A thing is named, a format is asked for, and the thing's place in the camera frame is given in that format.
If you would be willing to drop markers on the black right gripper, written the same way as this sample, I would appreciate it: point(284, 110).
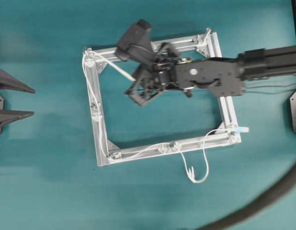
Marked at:
point(153, 80)

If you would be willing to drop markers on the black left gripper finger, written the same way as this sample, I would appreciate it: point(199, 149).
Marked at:
point(9, 116)
point(9, 82)

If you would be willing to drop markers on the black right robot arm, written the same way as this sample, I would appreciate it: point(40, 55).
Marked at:
point(220, 76)

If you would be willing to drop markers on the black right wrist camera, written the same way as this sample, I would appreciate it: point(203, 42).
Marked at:
point(135, 44)

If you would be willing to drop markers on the metal pin top right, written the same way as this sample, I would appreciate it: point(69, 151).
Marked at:
point(206, 35)

